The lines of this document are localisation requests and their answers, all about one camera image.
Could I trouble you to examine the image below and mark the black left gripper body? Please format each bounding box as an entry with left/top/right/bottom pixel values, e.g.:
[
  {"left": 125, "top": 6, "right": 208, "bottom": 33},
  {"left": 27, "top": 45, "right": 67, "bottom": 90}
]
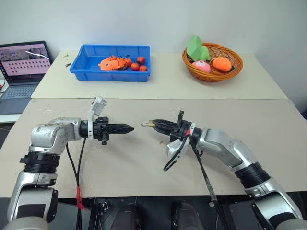
[{"left": 92, "top": 116, "right": 111, "bottom": 146}]

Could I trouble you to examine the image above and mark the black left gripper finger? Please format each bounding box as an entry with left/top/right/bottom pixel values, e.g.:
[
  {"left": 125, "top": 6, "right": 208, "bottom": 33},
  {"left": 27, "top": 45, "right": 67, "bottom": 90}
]
[
  {"left": 108, "top": 123, "right": 134, "bottom": 130},
  {"left": 108, "top": 128, "right": 134, "bottom": 135}
]

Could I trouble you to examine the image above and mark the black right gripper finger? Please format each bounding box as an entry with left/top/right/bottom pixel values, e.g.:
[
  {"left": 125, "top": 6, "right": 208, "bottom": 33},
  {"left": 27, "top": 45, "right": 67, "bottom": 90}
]
[
  {"left": 154, "top": 126, "right": 177, "bottom": 135},
  {"left": 151, "top": 118, "right": 178, "bottom": 128}
]

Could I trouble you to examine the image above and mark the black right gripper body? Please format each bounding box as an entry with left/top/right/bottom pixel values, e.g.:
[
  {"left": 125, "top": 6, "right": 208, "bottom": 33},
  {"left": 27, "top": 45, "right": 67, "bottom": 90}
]
[{"left": 169, "top": 110, "right": 193, "bottom": 145}]

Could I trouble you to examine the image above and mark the blue plastic bin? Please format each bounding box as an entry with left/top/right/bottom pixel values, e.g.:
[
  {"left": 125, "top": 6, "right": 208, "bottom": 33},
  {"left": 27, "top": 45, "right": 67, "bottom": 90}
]
[{"left": 69, "top": 44, "right": 152, "bottom": 82}]

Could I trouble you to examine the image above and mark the orange fish plush toy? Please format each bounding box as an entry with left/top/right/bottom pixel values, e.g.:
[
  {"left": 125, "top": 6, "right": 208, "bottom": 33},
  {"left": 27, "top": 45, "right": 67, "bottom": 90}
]
[{"left": 98, "top": 58, "right": 123, "bottom": 72}]

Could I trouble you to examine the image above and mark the brown wicker basket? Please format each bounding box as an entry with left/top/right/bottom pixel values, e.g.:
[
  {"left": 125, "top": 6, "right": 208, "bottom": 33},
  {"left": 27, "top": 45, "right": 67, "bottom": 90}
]
[{"left": 181, "top": 42, "right": 244, "bottom": 83}]

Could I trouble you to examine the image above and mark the pink round plush toy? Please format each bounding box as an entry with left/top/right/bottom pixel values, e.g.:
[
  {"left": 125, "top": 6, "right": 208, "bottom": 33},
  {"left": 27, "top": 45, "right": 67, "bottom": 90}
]
[{"left": 191, "top": 60, "right": 212, "bottom": 73}]

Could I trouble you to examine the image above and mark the orange plush fruit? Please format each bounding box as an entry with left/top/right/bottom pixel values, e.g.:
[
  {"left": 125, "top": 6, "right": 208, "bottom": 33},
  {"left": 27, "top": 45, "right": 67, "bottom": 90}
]
[{"left": 212, "top": 57, "right": 233, "bottom": 72}]

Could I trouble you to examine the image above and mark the green plush toy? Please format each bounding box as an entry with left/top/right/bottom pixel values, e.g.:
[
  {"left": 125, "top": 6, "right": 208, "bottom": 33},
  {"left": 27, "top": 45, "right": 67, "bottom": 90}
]
[{"left": 187, "top": 35, "right": 212, "bottom": 62}]

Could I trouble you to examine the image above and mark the grey laptop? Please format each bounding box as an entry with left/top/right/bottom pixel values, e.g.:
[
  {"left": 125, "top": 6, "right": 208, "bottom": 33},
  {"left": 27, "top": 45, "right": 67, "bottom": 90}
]
[{"left": 0, "top": 40, "right": 52, "bottom": 116}]

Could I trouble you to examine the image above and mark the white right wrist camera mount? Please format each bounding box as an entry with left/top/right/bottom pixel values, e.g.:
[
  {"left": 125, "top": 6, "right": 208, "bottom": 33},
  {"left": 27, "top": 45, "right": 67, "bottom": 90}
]
[{"left": 165, "top": 123, "right": 197, "bottom": 160}]

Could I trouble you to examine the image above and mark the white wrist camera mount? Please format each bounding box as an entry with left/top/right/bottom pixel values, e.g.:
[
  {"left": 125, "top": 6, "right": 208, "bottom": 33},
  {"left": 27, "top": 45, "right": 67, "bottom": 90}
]
[
  {"left": 87, "top": 96, "right": 108, "bottom": 140},
  {"left": 165, "top": 123, "right": 197, "bottom": 160}
]

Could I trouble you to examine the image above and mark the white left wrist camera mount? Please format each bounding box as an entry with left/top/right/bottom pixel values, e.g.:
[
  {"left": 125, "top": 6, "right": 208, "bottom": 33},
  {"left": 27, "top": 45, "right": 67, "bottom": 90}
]
[{"left": 87, "top": 96, "right": 108, "bottom": 140}]

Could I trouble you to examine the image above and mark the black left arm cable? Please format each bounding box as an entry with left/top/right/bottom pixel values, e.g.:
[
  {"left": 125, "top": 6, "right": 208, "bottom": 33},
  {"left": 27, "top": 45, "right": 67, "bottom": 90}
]
[{"left": 66, "top": 137, "right": 88, "bottom": 230}]

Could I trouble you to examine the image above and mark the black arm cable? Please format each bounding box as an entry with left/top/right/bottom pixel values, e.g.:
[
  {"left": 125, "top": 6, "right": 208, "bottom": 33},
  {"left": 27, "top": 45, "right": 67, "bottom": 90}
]
[
  {"left": 66, "top": 137, "right": 88, "bottom": 230},
  {"left": 164, "top": 130, "right": 231, "bottom": 230}
]

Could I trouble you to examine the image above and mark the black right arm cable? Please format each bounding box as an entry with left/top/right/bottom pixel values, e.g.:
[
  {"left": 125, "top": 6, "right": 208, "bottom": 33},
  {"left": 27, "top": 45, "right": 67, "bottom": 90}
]
[{"left": 164, "top": 130, "right": 231, "bottom": 230}]

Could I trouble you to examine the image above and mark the black metal bracket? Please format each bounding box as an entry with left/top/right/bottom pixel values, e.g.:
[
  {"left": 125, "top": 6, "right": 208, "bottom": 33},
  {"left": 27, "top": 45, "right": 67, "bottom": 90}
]
[{"left": 96, "top": 202, "right": 110, "bottom": 217}]

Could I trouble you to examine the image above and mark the thin laptop cable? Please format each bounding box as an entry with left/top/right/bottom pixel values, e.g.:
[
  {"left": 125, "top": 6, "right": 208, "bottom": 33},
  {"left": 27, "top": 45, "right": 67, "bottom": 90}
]
[{"left": 0, "top": 71, "right": 7, "bottom": 94}]

